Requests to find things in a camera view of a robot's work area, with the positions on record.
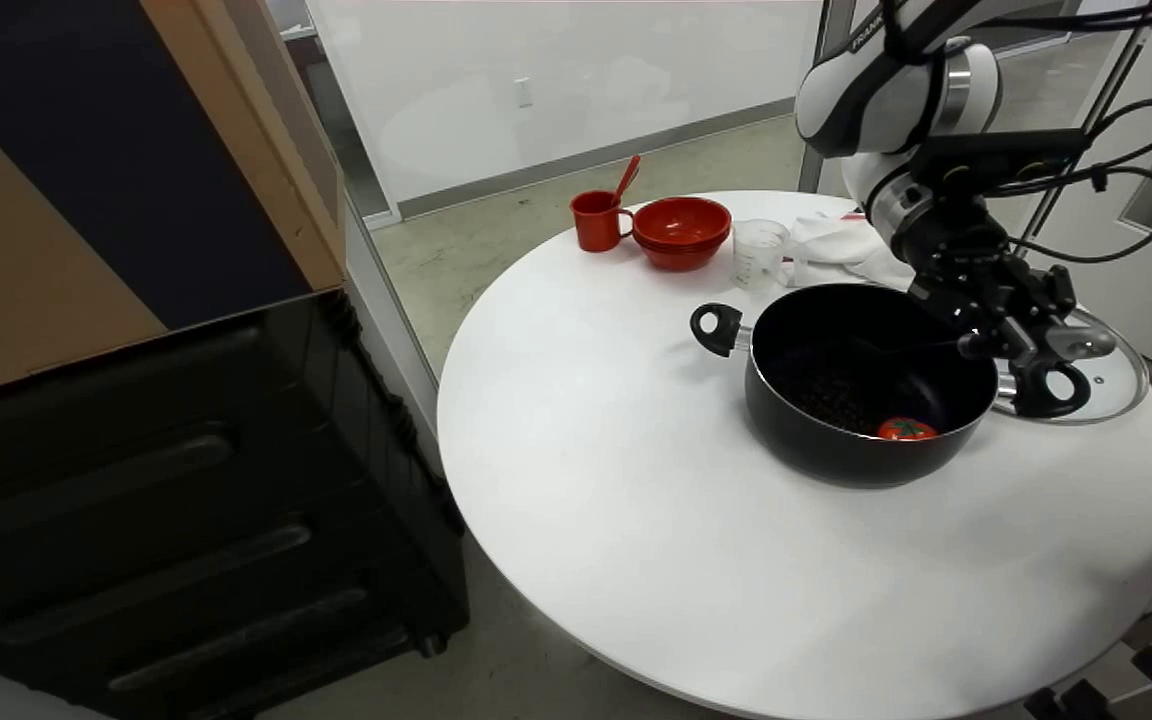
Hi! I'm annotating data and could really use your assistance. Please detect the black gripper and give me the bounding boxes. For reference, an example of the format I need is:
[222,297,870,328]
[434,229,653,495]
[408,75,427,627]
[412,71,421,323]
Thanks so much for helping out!
[913,215,1083,370]

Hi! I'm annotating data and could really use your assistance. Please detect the black cooking pot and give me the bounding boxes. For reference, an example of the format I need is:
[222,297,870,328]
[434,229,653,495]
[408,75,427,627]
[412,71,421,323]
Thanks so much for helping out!
[683,282,1098,494]

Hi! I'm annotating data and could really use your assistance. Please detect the red plastic spoon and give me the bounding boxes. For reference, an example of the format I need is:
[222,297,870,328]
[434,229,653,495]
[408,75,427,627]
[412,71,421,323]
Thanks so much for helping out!
[607,147,645,207]

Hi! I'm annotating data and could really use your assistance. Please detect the glass lid with black knob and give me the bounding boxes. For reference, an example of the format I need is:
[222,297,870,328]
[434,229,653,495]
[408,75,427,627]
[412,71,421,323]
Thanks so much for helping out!
[991,301,1152,427]

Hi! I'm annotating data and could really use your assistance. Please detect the red tomato piece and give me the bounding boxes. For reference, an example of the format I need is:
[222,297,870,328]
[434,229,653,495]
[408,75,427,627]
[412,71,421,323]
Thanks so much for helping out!
[874,414,944,449]

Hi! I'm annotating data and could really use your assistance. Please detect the white crumpled cloth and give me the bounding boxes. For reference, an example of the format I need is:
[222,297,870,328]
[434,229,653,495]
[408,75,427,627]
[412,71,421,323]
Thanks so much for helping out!
[733,207,925,301]

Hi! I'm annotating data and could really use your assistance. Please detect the red plastic bowl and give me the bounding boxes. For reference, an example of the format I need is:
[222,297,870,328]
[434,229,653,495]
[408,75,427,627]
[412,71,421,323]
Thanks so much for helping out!
[629,194,735,275]

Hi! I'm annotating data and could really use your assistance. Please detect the red plastic cup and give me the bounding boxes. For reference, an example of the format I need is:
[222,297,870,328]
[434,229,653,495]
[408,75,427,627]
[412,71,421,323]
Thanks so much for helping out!
[567,188,636,258]

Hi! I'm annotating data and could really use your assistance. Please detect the black drawer cabinet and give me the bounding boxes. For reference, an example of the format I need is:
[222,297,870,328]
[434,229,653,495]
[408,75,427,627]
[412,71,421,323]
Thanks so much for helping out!
[0,290,477,720]

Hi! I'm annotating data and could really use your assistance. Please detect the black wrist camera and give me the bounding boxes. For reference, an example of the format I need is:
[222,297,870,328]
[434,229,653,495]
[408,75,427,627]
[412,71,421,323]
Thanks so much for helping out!
[918,126,1098,174]

